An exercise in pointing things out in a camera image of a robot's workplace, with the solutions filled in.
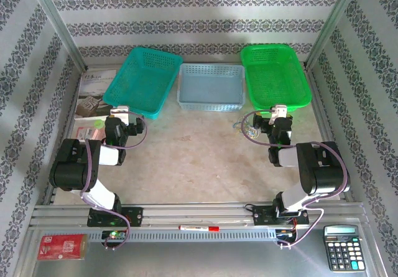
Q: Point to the pile of rubber bands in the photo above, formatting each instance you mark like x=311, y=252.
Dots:
x=245, y=135

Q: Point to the red paper packet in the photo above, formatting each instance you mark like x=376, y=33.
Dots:
x=62, y=247

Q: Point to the pink blister package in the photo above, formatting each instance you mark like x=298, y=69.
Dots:
x=88, y=135

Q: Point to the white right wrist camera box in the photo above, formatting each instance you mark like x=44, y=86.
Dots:
x=278, y=112

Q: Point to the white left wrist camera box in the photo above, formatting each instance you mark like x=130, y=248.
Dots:
x=119, y=112

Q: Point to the small green round cap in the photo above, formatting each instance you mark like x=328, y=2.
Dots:
x=99, y=124

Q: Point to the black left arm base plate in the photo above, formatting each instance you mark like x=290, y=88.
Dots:
x=133, y=216

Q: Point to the aluminium mounting rail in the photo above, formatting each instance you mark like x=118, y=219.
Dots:
x=202, y=210

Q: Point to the black desk calculator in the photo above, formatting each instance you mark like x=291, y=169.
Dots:
x=343, y=252

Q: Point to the LED controller board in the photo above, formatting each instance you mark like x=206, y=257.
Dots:
x=113, y=235

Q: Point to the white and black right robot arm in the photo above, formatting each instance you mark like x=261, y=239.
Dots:
x=326, y=171

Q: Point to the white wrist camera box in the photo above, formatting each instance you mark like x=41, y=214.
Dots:
x=119, y=112
x=278, y=112

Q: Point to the teal plastic basket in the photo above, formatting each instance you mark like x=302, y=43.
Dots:
x=140, y=84

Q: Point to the aluminium frame post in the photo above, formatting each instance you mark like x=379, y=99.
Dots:
x=332, y=25
x=57, y=25

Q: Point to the light blue plastic basket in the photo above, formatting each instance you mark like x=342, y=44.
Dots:
x=211, y=87

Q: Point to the green plastic basket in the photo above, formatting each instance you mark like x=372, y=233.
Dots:
x=275, y=77

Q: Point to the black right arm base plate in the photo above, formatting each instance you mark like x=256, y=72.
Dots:
x=262, y=216

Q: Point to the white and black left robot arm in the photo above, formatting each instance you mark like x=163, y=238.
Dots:
x=71, y=165

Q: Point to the white book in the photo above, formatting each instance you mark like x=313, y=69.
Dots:
x=91, y=87

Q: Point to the red and white marker pen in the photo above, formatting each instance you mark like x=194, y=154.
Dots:
x=199, y=228

